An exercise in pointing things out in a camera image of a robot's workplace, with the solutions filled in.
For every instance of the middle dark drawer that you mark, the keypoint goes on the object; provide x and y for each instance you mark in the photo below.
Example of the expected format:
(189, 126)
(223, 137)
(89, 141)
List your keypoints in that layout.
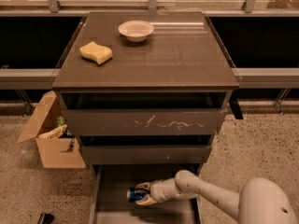
(147, 149)

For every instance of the black object on floor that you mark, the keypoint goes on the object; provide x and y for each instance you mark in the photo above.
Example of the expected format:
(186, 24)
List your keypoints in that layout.
(45, 218)

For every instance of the beige snack bag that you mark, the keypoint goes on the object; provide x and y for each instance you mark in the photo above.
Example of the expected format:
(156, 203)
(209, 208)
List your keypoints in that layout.
(55, 133)

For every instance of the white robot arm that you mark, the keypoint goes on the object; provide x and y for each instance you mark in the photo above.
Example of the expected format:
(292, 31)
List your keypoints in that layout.
(260, 201)

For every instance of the green packet in box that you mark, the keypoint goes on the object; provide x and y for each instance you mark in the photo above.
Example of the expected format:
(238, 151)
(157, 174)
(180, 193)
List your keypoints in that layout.
(60, 121)

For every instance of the blue pepsi can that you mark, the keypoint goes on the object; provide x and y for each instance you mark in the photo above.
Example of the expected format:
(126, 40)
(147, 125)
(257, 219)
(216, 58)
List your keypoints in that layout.
(136, 194)

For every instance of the dark brown drawer cabinet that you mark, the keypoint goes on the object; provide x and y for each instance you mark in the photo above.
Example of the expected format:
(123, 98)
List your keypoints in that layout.
(181, 65)

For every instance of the white ceramic bowl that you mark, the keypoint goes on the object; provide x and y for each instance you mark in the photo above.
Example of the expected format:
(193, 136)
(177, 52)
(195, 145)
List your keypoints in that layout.
(136, 31)

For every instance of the metal window railing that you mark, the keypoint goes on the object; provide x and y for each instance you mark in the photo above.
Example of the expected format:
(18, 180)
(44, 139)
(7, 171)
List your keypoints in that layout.
(249, 78)

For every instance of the open bottom drawer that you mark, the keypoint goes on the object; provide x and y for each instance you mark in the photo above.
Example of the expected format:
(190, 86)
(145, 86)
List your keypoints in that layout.
(110, 204)

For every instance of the top drawer with scratches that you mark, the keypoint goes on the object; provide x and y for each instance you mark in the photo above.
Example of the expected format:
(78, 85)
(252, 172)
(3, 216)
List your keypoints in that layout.
(136, 122)

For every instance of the yellow wavy sponge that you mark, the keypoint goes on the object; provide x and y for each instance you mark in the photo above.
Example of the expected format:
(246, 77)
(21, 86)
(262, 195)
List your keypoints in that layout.
(97, 53)

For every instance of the open cardboard box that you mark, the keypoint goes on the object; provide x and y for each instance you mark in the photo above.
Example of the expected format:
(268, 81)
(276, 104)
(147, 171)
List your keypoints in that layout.
(60, 152)

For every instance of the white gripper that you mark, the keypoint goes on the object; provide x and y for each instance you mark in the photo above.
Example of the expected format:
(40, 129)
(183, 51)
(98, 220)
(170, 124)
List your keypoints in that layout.
(158, 190)

